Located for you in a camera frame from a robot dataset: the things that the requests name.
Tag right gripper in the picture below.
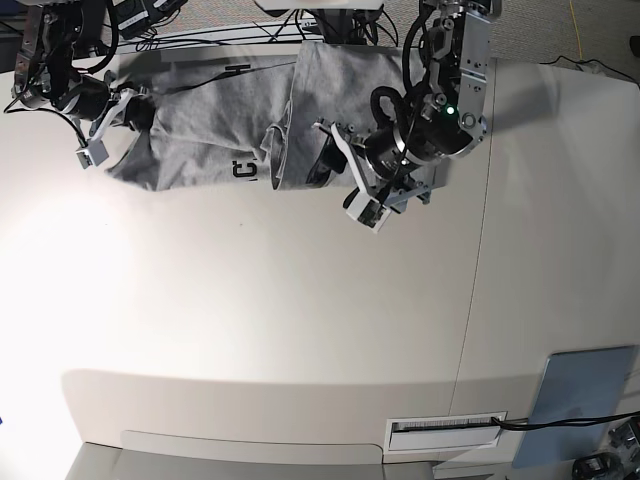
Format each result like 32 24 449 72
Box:
52 75 138 145

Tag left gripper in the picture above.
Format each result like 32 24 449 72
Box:
312 119 435 208

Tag grey T-shirt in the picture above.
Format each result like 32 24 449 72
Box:
107 42 403 192

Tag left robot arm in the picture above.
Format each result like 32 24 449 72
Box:
306 1 502 207

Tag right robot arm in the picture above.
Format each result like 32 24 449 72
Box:
3 1 146 165

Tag black device with label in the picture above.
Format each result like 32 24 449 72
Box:
114 0 149 40

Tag black central stand base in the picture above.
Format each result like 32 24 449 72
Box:
305 7 383 45

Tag blue-grey flat panel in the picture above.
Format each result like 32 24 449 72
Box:
512 345 636 469

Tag black box bottom right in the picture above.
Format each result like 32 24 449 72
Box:
571 453 620 480

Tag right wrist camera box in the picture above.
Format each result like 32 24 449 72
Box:
76 140 109 169

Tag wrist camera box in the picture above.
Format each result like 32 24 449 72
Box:
343 188 392 233
76 140 109 169

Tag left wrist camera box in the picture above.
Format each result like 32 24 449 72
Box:
343 188 392 233

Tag yellow cable on floor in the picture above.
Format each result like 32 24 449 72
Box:
569 0 586 64

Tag white cable grommet tray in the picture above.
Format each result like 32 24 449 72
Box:
383 411 507 454

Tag black cable on table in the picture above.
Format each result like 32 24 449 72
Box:
492 413 640 432

